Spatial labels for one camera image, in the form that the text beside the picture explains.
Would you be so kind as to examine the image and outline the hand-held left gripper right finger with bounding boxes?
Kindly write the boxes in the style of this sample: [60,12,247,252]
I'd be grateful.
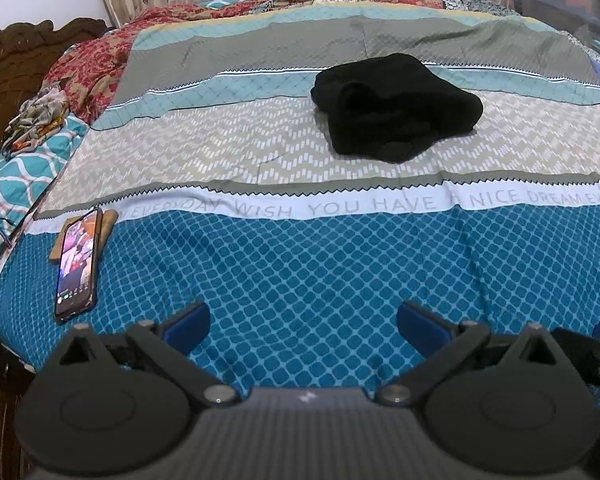
[373,301,557,407]

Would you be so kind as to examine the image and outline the red floral blanket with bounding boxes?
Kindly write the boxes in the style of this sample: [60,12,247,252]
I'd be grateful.
[44,0,446,126]

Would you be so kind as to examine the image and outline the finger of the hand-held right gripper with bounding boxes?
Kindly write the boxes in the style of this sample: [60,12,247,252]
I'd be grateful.
[551,322,600,397]

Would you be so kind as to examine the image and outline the red and black cable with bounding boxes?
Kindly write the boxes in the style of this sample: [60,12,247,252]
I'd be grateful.
[0,212,37,283]

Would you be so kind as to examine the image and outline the smartphone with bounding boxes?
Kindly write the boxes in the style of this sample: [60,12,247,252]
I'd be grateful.
[54,208,101,324]

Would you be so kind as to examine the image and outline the teal white patterned quilt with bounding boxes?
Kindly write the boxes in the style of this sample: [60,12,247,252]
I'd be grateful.
[0,115,89,281]

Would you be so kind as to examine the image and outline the blue grey patterned bedsheet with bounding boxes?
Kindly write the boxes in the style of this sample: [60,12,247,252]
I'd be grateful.
[0,0,600,411]

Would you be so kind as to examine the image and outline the small wooden block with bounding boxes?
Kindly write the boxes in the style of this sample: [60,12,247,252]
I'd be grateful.
[49,208,118,263]

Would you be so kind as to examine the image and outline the black pants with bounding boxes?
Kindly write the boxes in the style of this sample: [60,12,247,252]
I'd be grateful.
[310,52,484,164]

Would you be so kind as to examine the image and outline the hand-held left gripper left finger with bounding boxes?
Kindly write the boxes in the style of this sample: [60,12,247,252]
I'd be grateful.
[46,301,242,407]

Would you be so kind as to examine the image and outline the crumpled floral scarf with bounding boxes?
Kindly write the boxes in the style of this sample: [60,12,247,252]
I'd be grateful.
[1,85,72,153]

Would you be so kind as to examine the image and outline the carved wooden headboard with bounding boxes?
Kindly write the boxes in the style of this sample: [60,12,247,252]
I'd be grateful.
[0,20,109,167]

